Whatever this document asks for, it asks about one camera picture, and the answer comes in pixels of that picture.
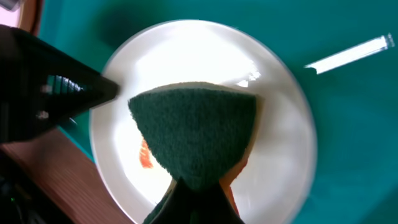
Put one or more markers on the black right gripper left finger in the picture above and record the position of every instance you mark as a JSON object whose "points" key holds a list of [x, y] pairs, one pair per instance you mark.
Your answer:
{"points": [[178, 206]]}

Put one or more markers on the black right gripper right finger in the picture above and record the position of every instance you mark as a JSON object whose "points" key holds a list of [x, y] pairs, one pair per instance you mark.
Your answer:
{"points": [[212, 207]]}

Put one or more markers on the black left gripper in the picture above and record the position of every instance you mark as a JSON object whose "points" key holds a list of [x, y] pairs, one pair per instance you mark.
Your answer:
{"points": [[42, 87]]}

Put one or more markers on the white plate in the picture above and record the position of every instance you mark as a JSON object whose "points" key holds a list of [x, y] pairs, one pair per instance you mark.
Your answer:
{"points": [[280, 169]]}

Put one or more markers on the green yellow sponge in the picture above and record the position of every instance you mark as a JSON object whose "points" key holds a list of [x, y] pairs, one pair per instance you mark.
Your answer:
{"points": [[200, 132]]}

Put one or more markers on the teal plastic tray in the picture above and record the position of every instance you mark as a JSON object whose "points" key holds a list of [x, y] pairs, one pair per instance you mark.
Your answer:
{"points": [[342, 52]]}

